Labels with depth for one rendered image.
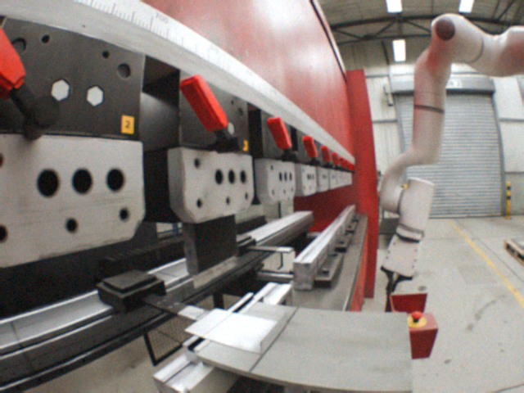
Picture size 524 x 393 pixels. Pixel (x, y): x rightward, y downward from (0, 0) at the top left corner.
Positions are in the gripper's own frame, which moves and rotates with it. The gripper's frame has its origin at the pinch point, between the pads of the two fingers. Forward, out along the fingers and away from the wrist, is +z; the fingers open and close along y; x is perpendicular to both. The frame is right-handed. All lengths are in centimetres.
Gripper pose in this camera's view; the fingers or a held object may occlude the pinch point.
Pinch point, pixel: (390, 287)
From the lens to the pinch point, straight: 77.9
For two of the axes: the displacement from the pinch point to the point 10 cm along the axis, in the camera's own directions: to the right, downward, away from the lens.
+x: -6.1, -0.3, -7.9
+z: -2.1, 9.7, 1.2
